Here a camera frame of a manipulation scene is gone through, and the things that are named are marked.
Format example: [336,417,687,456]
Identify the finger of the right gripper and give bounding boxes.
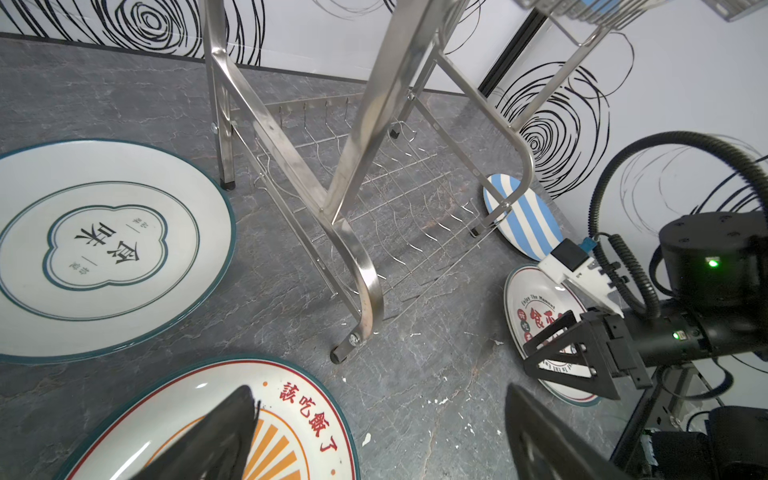
[523,308,608,360]
[523,357,620,401]

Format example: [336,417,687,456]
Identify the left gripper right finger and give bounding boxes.
[505,383,629,479]

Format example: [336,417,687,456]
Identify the white plate green clover outline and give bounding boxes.
[1,139,236,365]

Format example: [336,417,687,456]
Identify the white plate red characters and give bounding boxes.
[504,266,601,407]

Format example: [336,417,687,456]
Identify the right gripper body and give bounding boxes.
[602,313,678,390]

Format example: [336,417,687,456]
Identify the blue white striped plate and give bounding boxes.
[577,0,624,15]

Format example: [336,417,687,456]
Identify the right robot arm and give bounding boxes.
[505,131,767,479]

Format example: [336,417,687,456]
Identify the orange sunburst plate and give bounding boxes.
[56,356,361,479]

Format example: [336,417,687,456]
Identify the far blue striped plate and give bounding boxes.
[497,189,564,261]

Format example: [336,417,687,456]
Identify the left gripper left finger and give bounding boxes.
[134,385,261,479]

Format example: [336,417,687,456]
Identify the stainless steel dish rack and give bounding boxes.
[198,1,651,364]

